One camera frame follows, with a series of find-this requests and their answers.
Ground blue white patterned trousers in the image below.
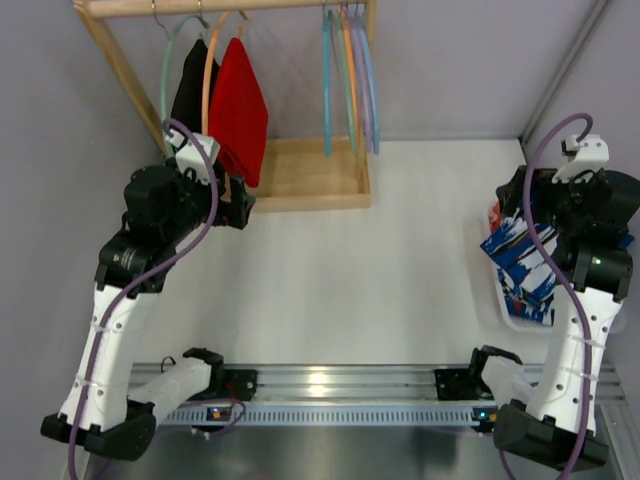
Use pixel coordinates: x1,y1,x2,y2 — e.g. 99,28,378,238
479,199,629,326

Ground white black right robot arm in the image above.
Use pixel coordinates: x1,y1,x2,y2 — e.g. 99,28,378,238
476,166,639,479

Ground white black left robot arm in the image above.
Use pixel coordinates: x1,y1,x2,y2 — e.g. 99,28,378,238
41,163,255,461

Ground orange hanger with red trousers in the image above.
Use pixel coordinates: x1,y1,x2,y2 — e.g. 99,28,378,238
201,9,250,136

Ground red trousers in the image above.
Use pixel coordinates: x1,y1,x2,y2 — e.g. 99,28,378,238
208,37,268,188

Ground green hanger with black trousers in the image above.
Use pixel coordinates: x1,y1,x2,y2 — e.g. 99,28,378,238
160,15,209,120

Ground black trousers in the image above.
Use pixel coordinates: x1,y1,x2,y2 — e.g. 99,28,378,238
171,39,208,134

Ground empty green hanger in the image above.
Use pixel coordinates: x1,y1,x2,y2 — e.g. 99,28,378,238
332,12,357,153

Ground empty orange hanger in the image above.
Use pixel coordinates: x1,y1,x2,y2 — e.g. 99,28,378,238
339,4,360,154

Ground wooden clothes rack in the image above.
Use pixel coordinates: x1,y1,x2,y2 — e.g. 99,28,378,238
72,1,372,213

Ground orange white patterned garment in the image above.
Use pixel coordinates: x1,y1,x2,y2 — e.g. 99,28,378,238
488,201,503,235

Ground white plastic basket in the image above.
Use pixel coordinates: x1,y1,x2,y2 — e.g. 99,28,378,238
482,209,626,334

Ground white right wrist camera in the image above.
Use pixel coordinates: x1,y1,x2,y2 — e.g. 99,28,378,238
552,134,610,184

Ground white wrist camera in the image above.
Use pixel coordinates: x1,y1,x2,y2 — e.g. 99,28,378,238
552,134,610,184
163,129,220,185

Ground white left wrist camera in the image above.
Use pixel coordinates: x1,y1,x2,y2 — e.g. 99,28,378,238
163,129,220,185

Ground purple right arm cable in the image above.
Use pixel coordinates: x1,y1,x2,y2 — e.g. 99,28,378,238
497,114,596,480

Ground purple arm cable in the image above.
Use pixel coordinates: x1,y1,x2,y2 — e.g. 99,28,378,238
67,117,246,480
497,114,596,480

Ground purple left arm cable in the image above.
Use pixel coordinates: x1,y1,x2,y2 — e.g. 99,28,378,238
67,117,246,480

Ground aluminium mounting rail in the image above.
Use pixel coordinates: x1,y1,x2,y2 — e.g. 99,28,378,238
129,363,626,401

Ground grey slotted cable duct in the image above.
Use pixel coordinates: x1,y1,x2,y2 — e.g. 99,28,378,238
163,404,490,427

